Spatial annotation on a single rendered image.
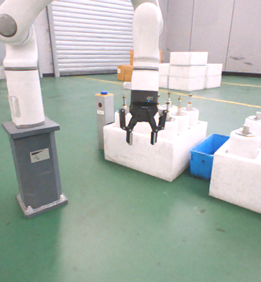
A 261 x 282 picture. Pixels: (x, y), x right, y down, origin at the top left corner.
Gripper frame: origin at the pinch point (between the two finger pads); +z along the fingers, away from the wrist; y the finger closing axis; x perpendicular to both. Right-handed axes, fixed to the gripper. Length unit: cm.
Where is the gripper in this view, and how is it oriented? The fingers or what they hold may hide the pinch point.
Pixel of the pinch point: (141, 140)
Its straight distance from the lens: 66.1
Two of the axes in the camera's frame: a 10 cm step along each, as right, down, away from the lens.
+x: -2.7, -2.1, 9.4
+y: 9.6, -0.1, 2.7
